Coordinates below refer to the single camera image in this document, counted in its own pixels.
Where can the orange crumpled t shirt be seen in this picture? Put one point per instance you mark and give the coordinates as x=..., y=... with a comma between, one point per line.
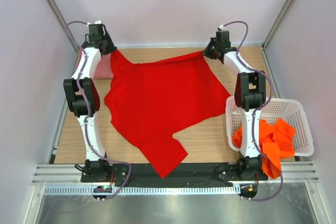
x=275, y=142

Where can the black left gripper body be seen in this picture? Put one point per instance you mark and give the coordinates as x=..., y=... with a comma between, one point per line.
x=109, y=46

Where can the red t shirt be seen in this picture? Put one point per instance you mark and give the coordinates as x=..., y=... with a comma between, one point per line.
x=149, y=102

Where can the white slotted cable duct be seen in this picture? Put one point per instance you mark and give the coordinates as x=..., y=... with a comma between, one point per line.
x=95, y=190

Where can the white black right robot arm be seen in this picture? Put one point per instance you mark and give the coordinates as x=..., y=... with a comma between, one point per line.
x=249, y=96

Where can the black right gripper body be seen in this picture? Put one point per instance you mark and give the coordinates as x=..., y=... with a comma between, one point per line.
x=210, y=51

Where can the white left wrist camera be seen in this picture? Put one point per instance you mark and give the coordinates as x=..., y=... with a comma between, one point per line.
x=98, y=22

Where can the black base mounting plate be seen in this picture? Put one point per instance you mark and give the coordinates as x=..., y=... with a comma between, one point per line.
x=185, y=175

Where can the aluminium frame rail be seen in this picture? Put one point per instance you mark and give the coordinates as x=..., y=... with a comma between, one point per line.
x=69, y=175

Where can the pink folded t shirt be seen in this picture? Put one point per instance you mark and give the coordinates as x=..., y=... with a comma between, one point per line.
x=102, y=66

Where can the white perforated plastic basket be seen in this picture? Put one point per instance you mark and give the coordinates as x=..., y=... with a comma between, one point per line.
x=286, y=114

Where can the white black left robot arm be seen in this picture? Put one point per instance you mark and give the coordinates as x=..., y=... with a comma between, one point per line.
x=84, y=102

